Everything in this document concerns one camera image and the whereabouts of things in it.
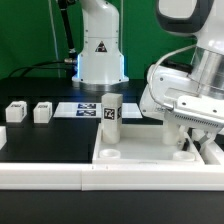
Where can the thin white pole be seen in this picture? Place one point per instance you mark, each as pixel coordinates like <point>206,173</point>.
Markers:
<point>54,35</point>

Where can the white sheet with tags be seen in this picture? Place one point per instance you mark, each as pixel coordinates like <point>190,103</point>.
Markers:
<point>92,110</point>

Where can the white square tabletop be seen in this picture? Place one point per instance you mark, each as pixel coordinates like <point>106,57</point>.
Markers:
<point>142,144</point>

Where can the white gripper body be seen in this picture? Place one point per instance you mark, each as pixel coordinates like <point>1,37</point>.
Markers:
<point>180,98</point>

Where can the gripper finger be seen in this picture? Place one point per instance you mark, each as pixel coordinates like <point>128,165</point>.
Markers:
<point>206,139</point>
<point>183,139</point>

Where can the white U-shaped fence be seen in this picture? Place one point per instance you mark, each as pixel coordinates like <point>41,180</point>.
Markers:
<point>88,177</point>

